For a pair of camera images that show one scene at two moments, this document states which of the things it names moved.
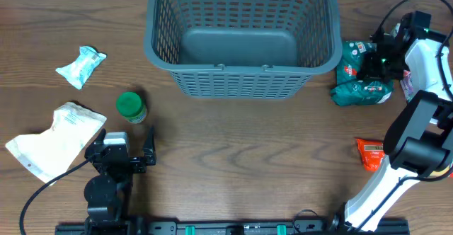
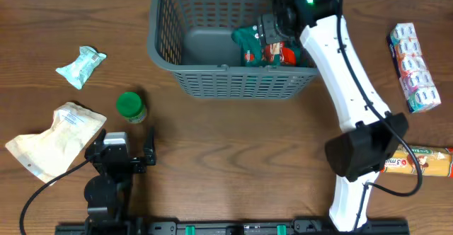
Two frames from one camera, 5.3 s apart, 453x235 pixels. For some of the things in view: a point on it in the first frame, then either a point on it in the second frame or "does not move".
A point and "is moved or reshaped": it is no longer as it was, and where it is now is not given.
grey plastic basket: (242, 39) does not move
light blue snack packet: (78, 71) does not move
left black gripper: (139, 163) does not move
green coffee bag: (352, 90) is moved or reshaped
